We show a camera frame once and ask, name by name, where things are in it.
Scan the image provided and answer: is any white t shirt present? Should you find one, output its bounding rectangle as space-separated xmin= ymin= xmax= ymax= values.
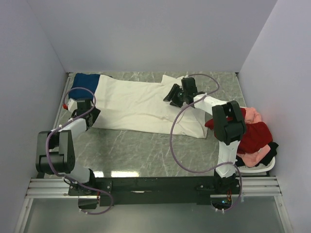
xmin=93 ymin=75 xmax=207 ymax=138

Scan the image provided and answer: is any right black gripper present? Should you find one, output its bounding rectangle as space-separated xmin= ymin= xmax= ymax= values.
xmin=163 ymin=84 xmax=188 ymax=108

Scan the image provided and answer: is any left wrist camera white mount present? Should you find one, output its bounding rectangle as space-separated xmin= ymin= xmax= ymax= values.
xmin=62 ymin=99 xmax=77 ymax=113

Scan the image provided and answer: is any red t shirt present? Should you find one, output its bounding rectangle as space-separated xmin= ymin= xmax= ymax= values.
xmin=204 ymin=108 xmax=274 ymax=155

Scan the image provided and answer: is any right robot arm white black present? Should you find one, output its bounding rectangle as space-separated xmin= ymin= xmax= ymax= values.
xmin=163 ymin=76 xmax=246 ymax=194

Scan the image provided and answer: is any black base crossbar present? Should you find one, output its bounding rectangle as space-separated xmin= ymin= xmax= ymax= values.
xmin=68 ymin=176 xmax=241 ymax=210

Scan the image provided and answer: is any folded blue t shirt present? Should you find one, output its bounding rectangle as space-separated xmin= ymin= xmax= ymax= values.
xmin=68 ymin=73 xmax=101 ymax=100

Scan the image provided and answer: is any aluminium frame rail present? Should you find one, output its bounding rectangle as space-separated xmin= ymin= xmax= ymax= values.
xmin=13 ymin=72 xmax=78 ymax=233

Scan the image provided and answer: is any black t shirt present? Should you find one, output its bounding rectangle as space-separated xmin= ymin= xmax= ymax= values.
xmin=235 ymin=142 xmax=279 ymax=167

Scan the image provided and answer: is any pink t shirt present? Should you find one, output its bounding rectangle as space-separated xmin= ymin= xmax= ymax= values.
xmin=237 ymin=106 xmax=272 ymax=168

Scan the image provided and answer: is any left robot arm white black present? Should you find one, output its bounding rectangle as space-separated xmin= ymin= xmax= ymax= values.
xmin=35 ymin=99 xmax=101 ymax=195

